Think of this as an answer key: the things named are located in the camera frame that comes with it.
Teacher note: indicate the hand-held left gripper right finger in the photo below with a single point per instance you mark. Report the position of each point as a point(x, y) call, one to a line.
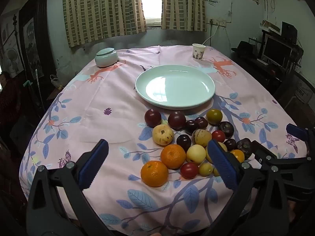
point(224, 164)

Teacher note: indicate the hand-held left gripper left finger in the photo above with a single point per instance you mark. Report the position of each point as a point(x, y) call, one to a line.
point(94, 162)

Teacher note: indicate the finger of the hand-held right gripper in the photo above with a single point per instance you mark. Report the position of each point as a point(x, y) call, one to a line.
point(296, 130)
point(264, 151)

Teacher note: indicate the small yellow plum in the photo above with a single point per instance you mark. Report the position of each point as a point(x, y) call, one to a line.
point(205, 169)
point(216, 172)

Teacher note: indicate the orange yellow tomato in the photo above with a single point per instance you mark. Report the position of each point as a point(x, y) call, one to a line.
point(238, 155)

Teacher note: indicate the tan yellow pepino melon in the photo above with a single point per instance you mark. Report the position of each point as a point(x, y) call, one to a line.
point(208, 156)

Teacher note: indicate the wrinkled dark water chestnut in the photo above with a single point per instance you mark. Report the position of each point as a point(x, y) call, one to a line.
point(244, 148)

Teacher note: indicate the dark purple plum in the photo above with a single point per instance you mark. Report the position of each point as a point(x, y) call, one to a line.
point(201, 122)
point(192, 127)
point(183, 141)
point(230, 144)

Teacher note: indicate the yellow apricot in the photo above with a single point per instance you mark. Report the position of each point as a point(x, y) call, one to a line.
point(196, 154)

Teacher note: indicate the striped yellow pepino melon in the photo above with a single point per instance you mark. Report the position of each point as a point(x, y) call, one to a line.
point(201, 137)

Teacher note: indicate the dark purple water chestnut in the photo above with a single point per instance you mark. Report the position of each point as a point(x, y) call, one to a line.
point(226, 129)

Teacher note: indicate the green mandarin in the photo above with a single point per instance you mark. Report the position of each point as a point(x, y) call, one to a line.
point(214, 116)

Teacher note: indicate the orange mandarin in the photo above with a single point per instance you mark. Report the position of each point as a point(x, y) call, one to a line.
point(173, 156)
point(154, 173)

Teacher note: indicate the dark red plum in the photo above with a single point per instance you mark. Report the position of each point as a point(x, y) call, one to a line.
point(176, 120)
point(152, 118)

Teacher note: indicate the spotted yellow pepino melon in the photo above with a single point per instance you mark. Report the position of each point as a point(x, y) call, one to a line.
point(163, 134)

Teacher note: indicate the pale green round plate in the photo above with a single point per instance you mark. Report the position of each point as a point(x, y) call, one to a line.
point(172, 88)

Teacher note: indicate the pink floral tablecloth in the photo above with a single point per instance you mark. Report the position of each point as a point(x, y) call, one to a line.
point(110, 127)

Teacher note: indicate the black mesh chair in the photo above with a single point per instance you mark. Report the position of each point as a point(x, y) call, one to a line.
point(290, 88)

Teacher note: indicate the black desk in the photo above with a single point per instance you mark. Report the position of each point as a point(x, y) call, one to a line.
point(258, 71)

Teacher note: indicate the computer monitor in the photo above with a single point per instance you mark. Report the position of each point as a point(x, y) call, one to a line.
point(275, 50)

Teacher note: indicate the white plastic bag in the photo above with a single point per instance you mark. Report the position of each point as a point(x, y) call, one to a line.
point(55, 81)

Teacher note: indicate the black speaker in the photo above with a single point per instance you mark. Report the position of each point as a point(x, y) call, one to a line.
point(289, 32)

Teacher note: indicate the black hat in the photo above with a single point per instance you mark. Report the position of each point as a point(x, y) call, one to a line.
point(243, 46)

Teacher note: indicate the teal plastic hook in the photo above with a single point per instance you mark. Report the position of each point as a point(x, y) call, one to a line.
point(27, 83)

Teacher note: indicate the pale green lidded jar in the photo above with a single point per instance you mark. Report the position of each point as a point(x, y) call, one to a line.
point(105, 57)

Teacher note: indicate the printed paper cup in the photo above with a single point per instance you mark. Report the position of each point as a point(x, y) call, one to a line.
point(198, 52)

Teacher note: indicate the white fan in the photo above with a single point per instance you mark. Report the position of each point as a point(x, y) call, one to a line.
point(11, 59)

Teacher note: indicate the dark framed picture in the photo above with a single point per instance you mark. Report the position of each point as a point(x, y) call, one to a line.
point(32, 44)

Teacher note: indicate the checked beige curtain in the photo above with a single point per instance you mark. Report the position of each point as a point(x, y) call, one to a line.
point(182, 5)
point(98, 9)

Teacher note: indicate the bright window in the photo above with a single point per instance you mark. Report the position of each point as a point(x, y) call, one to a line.
point(152, 0)

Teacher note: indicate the wooden wall strip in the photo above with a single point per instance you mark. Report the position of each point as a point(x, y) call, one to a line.
point(270, 25)

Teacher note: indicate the white wall socket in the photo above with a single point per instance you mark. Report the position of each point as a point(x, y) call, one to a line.
point(221, 22)

